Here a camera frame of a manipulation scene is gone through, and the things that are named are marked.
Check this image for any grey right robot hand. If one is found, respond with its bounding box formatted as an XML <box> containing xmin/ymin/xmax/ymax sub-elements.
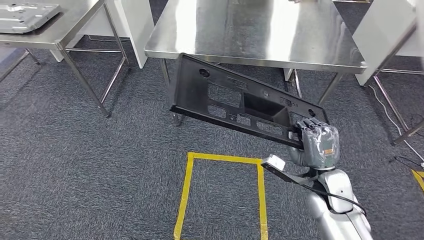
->
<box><xmin>287</xmin><ymin>117</ymin><xmax>341</xmax><ymax>170</ymax></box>

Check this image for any black plastic panel part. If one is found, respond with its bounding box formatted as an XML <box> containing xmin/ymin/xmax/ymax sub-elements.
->
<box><xmin>168</xmin><ymin>52</ymin><xmax>329</xmax><ymax>150</ymax></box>

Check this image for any stainless steel workbench table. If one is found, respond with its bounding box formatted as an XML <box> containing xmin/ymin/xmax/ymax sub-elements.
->
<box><xmin>0</xmin><ymin>0</ymin><xmax>131</xmax><ymax>118</ymax></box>
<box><xmin>144</xmin><ymin>0</ymin><xmax>368</xmax><ymax>127</ymax></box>
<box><xmin>364</xmin><ymin>19</ymin><xmax>424</xmax><ymax>147</ymax></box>

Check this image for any grey sheet metal part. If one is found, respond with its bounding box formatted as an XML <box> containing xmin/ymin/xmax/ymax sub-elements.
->
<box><xmin>0</xmin><ymin>2</ymin><xmax>62</xmax><ymax>35</ymax></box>

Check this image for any yellow floor tape square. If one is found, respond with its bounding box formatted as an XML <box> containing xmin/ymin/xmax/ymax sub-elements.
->
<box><xmin>410</xmin><ymin>168</ymin><xmax>424</xmax><ymax>193</ymax></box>
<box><xmin>172</xmin><ymin>152</ymin><xmax>269</xmax><ymax>240</ymax></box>

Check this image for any white partition board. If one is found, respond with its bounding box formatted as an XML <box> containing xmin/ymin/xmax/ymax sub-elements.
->
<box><xmin>352</xmin><ymin>0</ymin><xmax>424</xmax><ymax>87</ymax></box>
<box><xmin>49</xmin><ymin>0</ymin><xmax>156</xmax><ymax>70</ymax></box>

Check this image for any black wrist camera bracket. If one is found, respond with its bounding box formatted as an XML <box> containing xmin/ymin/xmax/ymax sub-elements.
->
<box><xmin>261</xmin><ymin>162</ymin><xmax>319</xmax><ymax>186</ymax></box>

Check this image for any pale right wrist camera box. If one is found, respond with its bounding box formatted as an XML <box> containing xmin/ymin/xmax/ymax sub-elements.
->
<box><xmin>261</xmin><ymin>154</ymin><xmax>286</xmax><ymax>171</ymax></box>

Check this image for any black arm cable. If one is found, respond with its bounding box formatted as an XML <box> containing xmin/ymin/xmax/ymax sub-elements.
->
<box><xmin>299</xmin><ymin>182</ymin><xmax>368</xmax><ymax>217</ymax></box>

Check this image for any white floor cable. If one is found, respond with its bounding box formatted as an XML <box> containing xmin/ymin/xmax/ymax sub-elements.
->
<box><xmin>367</xmin><ymin>84</ymin><xmax>424</xmax><ymax>167</ymax></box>

